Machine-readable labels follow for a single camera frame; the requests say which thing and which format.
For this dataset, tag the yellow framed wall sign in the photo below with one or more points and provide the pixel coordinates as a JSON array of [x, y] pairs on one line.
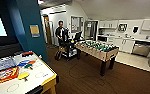
[[34, 30]]

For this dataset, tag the red black flat item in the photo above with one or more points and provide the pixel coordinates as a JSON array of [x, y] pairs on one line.
[[27, 53]]

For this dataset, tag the blue flat item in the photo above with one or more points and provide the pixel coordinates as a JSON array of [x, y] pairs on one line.
[[23, 62]]

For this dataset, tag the person in dark clothes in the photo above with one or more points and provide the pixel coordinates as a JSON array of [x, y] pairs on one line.
[[61, 33]]

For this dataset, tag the built-in black microwave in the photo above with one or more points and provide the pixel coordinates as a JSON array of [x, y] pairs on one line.
[[102, 38]]

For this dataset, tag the yellow paddle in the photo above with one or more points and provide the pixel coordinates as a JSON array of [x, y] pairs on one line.
[[23, 76]]

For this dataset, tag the brown wooden door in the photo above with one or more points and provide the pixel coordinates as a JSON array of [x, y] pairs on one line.
[[47, 30]]

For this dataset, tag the teal paddle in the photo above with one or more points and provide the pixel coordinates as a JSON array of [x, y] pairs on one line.
[[28, 66]]

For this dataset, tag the white lower cabinet door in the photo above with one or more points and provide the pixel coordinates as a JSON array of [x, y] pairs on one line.
[[117, 43], [127, 45]]

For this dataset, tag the blue printed game box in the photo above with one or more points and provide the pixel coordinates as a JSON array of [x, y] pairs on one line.
[[5, 63]]

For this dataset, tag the framed interior window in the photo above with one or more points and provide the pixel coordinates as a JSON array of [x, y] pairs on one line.
[[77, 24]]

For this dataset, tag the black wheeled cart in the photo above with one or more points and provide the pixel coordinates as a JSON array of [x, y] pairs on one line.
[[69, 50]]

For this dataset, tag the orange paddle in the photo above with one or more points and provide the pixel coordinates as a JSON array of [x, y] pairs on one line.
[[31, 62]]

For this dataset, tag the dark bench sofa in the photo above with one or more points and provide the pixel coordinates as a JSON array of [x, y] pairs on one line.
[[4, 50]]

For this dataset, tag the green foosball table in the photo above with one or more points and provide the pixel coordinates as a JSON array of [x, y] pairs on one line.
[[97, 50]]

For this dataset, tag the yellow wooden gaming table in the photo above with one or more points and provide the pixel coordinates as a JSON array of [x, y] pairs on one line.
[[24, 83]]

